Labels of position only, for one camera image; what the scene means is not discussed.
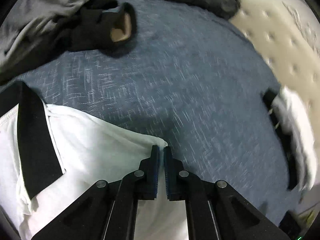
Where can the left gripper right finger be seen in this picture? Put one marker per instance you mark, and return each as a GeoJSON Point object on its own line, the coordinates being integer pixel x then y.
{"type": "Point", "coordinates": [215, 210]}

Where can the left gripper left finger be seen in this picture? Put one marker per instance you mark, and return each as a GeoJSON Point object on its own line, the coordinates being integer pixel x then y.
{"type": "Point", "coordinates": [107, 210]}

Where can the folded white clothes stack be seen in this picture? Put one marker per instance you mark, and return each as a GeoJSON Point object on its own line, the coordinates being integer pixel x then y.
{"type": "Point", "coordinates": [292, 126]}

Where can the white polo shirt black trim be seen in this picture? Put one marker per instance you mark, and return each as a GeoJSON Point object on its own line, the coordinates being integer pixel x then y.
{"type": "Point", "coordinates": [50, 155]}

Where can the black garment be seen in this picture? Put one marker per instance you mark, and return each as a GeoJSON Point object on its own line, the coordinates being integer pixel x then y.
{"type": "Point", "coordinates": [102, 25]}

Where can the cream tufted headboard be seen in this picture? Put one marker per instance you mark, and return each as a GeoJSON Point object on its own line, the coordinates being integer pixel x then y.
{"type": "Point", "coordinates": [286, 34]}

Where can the grey crumpled garment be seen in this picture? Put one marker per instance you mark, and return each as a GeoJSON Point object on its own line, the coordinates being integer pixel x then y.
{"type": "Point", "coordinates": [32, 17]}

